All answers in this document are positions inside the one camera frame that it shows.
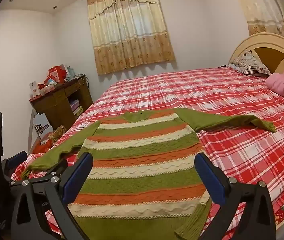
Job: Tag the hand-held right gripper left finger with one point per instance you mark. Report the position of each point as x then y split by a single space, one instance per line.
78 177

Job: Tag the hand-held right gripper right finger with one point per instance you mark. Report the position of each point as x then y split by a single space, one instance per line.
210 180

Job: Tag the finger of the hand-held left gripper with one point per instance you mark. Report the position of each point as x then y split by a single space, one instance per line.
17 159

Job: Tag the green orange striped knit sweater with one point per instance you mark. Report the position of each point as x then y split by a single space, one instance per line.
142 150

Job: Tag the red plastic bag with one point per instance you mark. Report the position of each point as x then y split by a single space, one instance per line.
43 146

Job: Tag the white paper bag crown print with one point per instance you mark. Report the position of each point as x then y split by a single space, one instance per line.
40 126

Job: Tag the brown floral bag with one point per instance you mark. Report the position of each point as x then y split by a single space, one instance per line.
58 133

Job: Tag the brown wooden desk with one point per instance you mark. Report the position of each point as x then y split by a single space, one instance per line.
54 105

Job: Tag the white box with red print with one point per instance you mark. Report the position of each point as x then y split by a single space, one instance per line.
35 90

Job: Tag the stack of boxes in desk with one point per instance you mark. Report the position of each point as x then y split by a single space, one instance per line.
75 107

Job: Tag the red plaid bedspread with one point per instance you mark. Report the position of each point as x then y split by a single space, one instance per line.
206 92

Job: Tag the large red gift box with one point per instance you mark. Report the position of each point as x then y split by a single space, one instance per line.
57 73

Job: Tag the striped floral pillow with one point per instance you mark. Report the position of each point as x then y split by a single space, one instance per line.
246 62

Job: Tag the cream wooden headboard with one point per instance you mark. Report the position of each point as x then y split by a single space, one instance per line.
264 41

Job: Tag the beige floral window curtain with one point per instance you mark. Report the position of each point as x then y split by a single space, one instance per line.
129 30

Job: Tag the beige floral door curtain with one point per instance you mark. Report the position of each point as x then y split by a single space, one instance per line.
264 10

